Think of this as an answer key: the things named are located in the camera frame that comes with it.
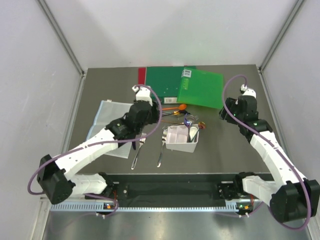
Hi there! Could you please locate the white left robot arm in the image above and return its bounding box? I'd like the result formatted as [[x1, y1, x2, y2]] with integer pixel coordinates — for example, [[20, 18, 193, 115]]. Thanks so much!
[[33, 84, 162, 205]]

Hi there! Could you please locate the iridescent purple ornate spoon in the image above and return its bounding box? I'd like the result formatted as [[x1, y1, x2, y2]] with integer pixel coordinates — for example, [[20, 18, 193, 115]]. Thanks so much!
[[184, 113, 198, 129]]

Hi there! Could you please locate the grey slotted cable duct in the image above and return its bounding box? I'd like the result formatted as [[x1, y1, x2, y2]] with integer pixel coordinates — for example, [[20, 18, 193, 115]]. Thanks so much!
[[50, 201, 239, 212]]

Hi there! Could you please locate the dark green ring binder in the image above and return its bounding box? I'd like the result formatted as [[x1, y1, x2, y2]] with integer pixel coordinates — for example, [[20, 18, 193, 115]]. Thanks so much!
[[145, 65, 197, 104]]

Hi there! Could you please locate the red folder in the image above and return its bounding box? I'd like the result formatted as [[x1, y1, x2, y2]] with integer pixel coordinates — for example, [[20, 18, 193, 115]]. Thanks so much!
[[138, 67, 147, 85]]

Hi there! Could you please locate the clear mesh zip pouch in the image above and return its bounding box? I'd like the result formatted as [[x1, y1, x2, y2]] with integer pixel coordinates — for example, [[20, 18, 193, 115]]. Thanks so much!
[[85, 99, 132, 159]]

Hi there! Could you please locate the silver spoon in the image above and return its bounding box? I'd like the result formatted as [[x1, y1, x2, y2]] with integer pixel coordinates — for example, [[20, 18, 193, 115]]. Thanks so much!
[[195, 121, 206, 136]]

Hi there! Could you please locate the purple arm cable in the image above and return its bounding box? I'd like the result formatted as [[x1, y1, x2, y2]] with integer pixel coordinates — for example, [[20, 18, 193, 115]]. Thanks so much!
[[221, 74, 312, 231], [27, 84, 163, 218]]

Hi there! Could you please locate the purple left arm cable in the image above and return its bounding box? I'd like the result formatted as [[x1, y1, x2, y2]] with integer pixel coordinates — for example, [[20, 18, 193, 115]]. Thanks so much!
[[27, 84, 163, 218]]

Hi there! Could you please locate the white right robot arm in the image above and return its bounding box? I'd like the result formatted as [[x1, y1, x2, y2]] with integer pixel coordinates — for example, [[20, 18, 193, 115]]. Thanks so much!
[[219, 84, 320, 223]]

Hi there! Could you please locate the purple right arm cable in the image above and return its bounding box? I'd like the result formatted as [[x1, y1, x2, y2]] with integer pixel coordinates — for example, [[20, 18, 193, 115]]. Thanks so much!
[[221, 74, 312, 231]]

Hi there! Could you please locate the orange plastic spoon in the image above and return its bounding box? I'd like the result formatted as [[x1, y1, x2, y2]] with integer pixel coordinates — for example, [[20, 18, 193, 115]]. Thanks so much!
[[162, 104, 187, 111]]

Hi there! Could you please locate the white ceramic spoon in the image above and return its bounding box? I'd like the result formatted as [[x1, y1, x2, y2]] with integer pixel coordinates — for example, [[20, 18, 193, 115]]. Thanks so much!
[[188, 126, 200, 143]]

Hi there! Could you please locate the light green plastic folder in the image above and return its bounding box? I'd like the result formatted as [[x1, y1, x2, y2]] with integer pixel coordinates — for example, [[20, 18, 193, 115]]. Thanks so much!
[[177, 67, 224, 109]]

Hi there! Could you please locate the black iridescent spoon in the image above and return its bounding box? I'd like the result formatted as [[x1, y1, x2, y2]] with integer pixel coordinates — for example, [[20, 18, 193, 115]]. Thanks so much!
[[162, 111, 182, 117]]

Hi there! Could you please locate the white divided plastic container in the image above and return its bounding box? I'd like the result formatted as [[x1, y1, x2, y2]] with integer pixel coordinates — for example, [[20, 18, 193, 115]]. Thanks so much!
[[165, 124, 200, 153]]

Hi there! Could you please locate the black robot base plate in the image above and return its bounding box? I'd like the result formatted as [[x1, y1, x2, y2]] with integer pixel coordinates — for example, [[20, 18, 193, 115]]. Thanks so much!
[[106, 180, 247, 201]]

